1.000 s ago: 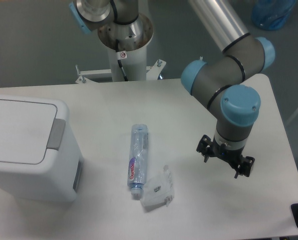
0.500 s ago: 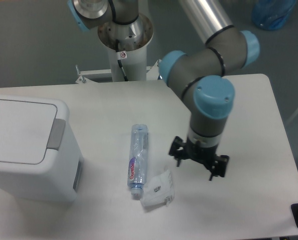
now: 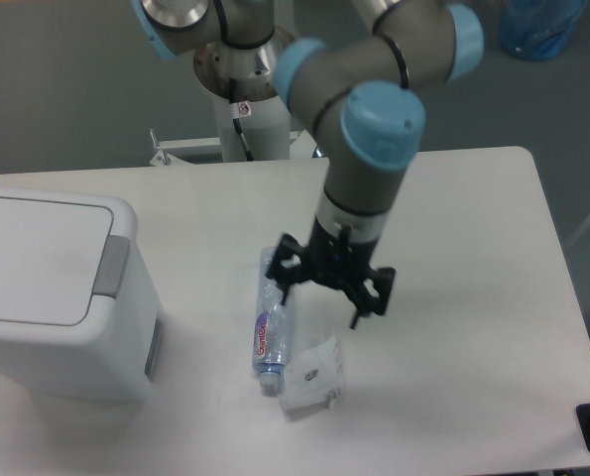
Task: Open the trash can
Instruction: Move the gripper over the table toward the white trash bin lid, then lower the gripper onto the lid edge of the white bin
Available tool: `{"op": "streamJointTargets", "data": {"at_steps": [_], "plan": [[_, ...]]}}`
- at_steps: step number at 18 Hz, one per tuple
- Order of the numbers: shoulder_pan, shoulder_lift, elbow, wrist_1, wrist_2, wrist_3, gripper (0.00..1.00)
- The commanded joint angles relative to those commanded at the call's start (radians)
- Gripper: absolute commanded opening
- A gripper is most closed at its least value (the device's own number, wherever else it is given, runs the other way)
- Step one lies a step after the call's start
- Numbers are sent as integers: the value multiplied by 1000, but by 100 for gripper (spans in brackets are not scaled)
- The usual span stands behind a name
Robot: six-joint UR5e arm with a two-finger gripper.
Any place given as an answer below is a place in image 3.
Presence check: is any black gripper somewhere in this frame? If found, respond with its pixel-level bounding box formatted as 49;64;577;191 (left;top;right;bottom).
267;219;396;329

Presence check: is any white push-button trash can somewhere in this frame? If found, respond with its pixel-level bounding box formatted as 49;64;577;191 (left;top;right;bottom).
0;185;164;401

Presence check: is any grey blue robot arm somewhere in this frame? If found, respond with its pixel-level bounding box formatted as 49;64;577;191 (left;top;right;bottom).
132;1;484;318

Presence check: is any crushed clear plastic bottle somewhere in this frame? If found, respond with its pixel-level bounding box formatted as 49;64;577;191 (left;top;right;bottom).
252;247;294;396

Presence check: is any clear plastic packaging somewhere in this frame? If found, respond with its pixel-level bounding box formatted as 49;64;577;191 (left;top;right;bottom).
278;332;346;414

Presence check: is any blue water jug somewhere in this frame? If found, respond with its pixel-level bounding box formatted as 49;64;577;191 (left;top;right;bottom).
497;0;588;61

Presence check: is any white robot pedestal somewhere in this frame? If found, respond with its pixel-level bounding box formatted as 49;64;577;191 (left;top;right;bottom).
148;27;331;168

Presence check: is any black pedestal cable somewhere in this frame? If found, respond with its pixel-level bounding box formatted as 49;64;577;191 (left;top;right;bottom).
227;77;255;162

